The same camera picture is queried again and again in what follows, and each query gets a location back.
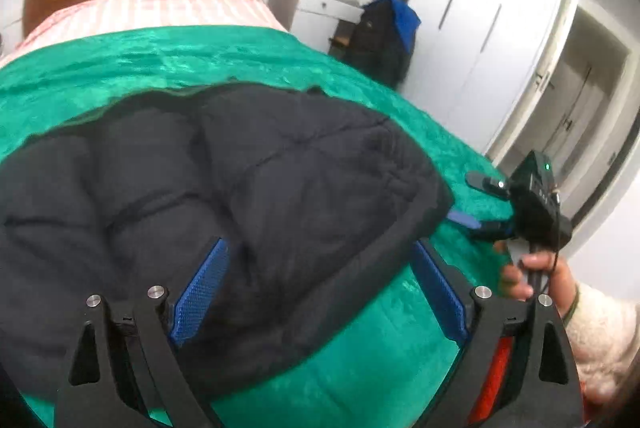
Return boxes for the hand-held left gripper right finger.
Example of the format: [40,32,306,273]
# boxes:
[411,239,586,428]

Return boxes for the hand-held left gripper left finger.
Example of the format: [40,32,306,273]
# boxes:
[54,237,230,428]

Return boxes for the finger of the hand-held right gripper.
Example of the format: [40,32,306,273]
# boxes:
[465,172,512,197]
[447,208,518,243]

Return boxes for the black puffer jacket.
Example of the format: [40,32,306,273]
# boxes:
[0,82,456,409]

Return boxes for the dark clothes on chair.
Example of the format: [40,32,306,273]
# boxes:
[342,0,415,89]

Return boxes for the person's right hand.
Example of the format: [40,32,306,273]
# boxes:
[492,242,578,319]

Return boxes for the green floral bedspread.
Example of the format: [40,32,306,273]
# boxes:
[0,25,516,428]

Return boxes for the white door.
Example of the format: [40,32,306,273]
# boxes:
[492,5,632,221]

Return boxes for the white wardrobe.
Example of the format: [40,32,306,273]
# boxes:
[385,0,573,153]

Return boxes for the blue cloth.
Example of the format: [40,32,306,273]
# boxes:
[370,0,422,58]

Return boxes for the wooden chair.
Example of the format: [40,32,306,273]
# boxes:
[327,20,353,58]

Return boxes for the white desk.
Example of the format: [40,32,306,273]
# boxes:
[270,0,366,56]

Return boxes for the pink checked pillow sheet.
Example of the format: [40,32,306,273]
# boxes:
[0,0,291,68]

